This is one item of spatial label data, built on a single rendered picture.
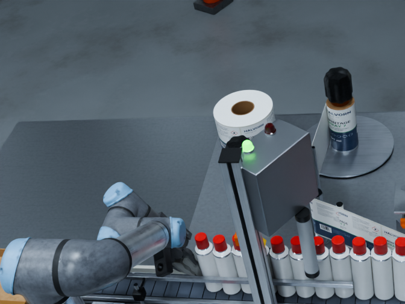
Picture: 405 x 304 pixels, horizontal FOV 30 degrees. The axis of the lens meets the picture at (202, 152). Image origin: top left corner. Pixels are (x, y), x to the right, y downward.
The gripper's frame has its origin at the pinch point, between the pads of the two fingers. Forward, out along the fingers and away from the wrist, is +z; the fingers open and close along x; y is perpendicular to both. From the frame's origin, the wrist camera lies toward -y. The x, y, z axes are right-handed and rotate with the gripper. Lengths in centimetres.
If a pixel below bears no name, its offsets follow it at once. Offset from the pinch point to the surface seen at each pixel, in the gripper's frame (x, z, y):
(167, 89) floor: 125, 36, 220
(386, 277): -47, 22, -2
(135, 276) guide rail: 13.3, -10.9, -3.5
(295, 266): -28.8, 7.6, -2.2
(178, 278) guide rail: 2.5, -4.4, -3.6
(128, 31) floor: 165, 13, 290
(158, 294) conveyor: 13.3, -1.4, -2.9
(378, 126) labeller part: -38, 27, 69
